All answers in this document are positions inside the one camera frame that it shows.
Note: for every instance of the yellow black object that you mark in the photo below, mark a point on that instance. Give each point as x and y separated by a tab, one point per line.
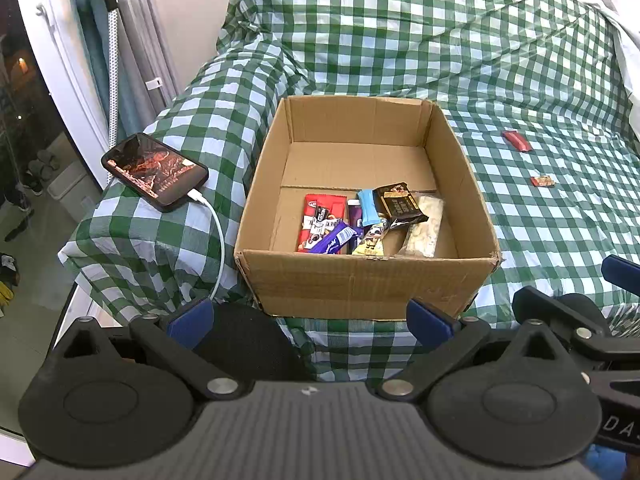
7	280

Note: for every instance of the white door frame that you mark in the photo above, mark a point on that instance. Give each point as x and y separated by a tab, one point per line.
60	60

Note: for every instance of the small orange snack packet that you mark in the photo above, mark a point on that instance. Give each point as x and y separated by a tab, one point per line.
543	181

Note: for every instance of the purple chocolate packet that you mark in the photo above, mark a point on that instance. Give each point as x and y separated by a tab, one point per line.
332	240

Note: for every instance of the white storage bin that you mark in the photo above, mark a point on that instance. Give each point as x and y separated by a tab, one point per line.
75	190

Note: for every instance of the black shoe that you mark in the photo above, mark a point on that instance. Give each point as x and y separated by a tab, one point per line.
15	210

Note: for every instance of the white cloth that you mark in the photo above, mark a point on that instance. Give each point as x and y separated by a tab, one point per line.
620	25

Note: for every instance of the light blue snack bar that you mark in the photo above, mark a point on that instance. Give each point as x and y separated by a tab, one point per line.
369	207

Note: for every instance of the green checkered blanket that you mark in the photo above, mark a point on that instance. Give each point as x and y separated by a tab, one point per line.
400	35

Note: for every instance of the yellow snack packet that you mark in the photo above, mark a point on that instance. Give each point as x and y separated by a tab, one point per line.
370	242

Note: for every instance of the white curtain clip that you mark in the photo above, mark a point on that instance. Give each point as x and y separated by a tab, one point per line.
153	83

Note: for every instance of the grey curtain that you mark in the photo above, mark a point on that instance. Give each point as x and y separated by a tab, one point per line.
145	25

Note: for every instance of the small red snack packet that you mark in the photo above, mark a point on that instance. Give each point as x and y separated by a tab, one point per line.
516	140

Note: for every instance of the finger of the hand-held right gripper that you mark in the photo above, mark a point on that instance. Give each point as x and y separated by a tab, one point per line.
620	270
555	307

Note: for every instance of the brown cardboard box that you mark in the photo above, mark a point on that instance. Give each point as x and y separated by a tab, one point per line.
370	285

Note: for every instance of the purple snack bar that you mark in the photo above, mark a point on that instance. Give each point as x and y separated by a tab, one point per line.
354	212

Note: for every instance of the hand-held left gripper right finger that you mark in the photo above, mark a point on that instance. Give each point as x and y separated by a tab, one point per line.
425	320

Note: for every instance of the blue cloth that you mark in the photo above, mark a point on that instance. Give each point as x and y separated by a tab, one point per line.
602	462

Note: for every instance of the pair of grey slippers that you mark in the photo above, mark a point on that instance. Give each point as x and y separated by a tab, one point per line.
44	165

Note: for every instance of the black smartphone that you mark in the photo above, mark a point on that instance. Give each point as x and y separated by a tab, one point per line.
150	170

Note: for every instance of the large red snack packet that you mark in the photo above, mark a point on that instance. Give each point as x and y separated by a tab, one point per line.
307	220

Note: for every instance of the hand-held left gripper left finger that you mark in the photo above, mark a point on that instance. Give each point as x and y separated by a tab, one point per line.
190	320

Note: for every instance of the teal curtain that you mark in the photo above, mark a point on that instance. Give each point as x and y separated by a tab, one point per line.
92	50

